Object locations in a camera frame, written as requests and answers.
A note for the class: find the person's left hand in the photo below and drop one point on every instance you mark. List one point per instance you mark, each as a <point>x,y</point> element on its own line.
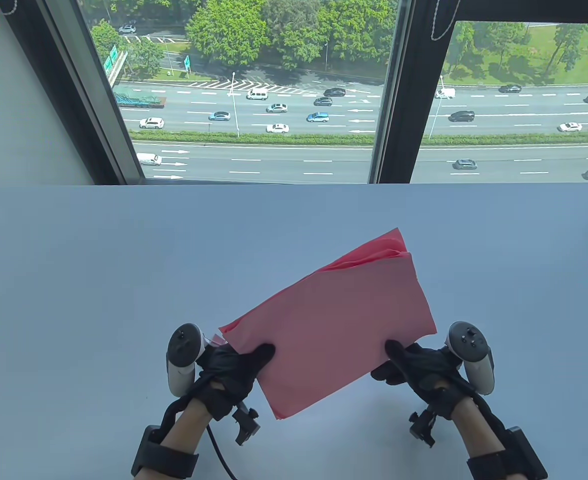
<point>229,375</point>

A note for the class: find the person's right hand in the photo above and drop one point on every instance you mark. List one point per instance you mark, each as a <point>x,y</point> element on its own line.
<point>429,375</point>

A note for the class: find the pink binder clip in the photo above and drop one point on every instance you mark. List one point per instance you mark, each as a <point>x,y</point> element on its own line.
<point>216,341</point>

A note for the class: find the stack of pink paper sheets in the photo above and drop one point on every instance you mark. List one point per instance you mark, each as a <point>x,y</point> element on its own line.
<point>344,320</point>

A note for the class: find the person's left forearm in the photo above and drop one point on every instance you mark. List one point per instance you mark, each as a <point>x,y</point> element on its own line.
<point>189,425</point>

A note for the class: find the person's right forearm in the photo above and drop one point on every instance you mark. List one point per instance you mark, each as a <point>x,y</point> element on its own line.
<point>476,430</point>

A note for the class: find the grey and white hand controller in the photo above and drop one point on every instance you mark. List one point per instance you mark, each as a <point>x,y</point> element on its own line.
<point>474,350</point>
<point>184,345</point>

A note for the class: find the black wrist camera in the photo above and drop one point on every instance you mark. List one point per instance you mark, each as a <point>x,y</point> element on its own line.
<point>246,425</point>
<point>422,425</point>

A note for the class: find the black window frame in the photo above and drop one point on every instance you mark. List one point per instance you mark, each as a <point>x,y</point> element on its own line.
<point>414,100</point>

